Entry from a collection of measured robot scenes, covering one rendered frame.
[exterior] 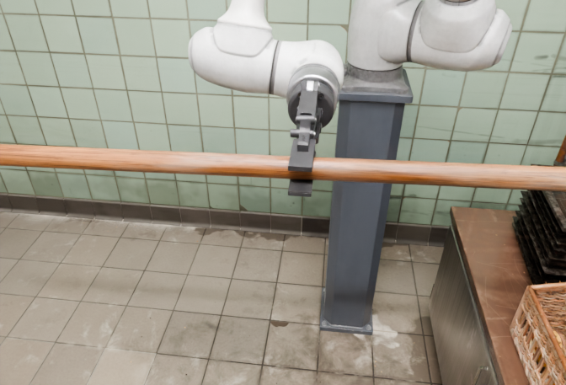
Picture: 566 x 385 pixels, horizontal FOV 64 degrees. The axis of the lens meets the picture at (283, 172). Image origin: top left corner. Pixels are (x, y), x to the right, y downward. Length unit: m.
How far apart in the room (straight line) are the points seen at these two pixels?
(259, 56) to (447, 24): 0.48
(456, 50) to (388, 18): 0.18
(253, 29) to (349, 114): 0.54
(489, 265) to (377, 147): 0.45
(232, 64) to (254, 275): 1.38
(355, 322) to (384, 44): 1.08
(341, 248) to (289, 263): 0.58
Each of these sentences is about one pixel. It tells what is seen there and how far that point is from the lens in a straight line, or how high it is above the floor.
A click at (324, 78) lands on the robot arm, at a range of 0.76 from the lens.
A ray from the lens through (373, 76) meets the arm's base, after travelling 1.27.
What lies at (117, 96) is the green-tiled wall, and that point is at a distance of 2.13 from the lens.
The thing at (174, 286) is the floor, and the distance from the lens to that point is 2.09.
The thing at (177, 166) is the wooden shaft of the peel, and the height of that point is 1.18.
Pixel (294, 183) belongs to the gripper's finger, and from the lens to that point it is 0.59.
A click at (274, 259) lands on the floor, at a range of 2.15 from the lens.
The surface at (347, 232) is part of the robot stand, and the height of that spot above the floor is 0.50.
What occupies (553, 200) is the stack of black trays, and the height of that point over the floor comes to 0.82.
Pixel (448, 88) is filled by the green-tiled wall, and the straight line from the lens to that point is 1.92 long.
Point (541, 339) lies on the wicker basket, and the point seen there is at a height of 0.70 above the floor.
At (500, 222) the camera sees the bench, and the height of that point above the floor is 0.58.
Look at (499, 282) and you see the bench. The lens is 1.38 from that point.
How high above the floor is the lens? 1.50
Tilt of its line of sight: 34 degrees down
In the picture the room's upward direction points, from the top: straight up
